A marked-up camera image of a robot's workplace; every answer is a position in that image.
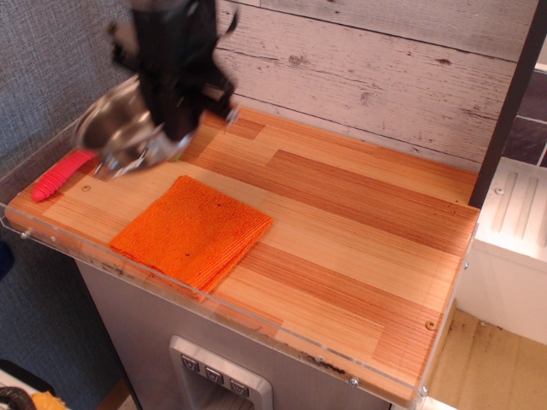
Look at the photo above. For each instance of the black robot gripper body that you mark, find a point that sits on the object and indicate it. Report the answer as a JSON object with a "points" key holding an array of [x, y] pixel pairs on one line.
{"points": [[175, 45]]}

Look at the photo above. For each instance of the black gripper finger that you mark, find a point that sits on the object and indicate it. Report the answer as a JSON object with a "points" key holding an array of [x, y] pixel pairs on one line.
{"points": [[155, 97], [182, 113]]}

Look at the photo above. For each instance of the stainless steel two-handled pot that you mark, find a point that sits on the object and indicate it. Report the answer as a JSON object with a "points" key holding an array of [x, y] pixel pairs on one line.
{"points": [[118, 129]]}

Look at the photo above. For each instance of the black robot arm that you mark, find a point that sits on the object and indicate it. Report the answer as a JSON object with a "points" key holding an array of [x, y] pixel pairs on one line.
{"points": [[171, 6]]}

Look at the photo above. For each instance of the orange folded towel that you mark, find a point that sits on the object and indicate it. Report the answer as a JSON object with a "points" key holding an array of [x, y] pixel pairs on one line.
{"points": [[193, 234]]}

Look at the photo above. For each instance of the green toy bell pepper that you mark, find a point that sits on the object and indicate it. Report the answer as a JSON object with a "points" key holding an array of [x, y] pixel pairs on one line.
{"points": [[181, 148]]}

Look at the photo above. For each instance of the clear acrylic edge guard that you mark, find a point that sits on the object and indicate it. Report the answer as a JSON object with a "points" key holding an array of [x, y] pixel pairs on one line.
{"points": [[363, 300]]}

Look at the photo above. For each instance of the grey toy fridge cabinet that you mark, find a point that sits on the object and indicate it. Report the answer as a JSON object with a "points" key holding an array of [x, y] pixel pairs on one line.
{"points": [[141, 320]]}

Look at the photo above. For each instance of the silver dispenser panel with buttons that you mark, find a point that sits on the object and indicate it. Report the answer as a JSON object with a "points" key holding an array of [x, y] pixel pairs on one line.
{"points": [[207, 379]]}

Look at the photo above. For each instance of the yellow object bottom left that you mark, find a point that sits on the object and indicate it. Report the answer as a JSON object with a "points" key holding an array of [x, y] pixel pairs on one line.
{"points": [[46, 401]]}

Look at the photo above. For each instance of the white toy sink unit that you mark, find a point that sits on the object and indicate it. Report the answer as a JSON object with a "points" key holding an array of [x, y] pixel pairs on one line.
{"points": [[504, 278]]}

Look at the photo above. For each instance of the fork with red handle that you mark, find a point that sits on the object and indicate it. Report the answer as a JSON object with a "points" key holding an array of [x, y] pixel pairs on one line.
{"points": [[58, 175]]}

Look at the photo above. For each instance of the dark vertical post right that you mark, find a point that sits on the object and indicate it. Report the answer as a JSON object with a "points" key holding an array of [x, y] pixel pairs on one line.
{"points": [[516, 92]]}

